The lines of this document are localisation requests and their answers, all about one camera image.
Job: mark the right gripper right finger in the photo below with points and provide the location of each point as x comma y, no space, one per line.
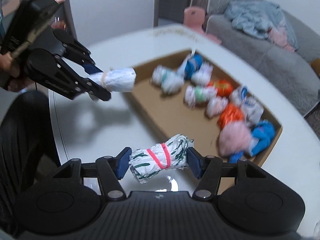
208,171

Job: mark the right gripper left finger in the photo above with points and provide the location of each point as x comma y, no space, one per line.
110,171

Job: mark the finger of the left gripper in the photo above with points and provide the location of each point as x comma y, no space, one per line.
97,91
91,69

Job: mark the white cloth roll beige band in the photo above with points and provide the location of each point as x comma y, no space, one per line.
117,80

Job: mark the pink fluffy blue knit hat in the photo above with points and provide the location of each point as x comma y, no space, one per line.
233,138

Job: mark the small shiny white bundle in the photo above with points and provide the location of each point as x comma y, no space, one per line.
216,106

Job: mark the blue knit pink band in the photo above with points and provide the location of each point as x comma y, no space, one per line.
261,137

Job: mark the white magenta cloth green scrunchie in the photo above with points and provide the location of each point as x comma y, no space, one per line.
198,95

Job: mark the white towel blue trim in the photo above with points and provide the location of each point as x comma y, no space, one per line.
250,107

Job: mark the orange bag green tie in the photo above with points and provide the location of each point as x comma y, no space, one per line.
223,87

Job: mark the white bubble wrap purple tie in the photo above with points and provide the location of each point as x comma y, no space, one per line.
202,77

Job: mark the blue white sock bundle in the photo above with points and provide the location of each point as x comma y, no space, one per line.
190,66

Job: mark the person left hand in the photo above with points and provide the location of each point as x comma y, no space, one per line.
9,65

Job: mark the shallow cardboard box tray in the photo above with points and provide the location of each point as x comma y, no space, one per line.
169,115

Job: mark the pink plastic child chair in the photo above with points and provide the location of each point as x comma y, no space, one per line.
194,19

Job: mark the grey quilted sofa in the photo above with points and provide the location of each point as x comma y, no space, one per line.
290,73

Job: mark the pink garment on sofa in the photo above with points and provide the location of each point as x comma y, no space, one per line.
278,36

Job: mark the light blue blanket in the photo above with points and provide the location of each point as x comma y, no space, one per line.
256,18

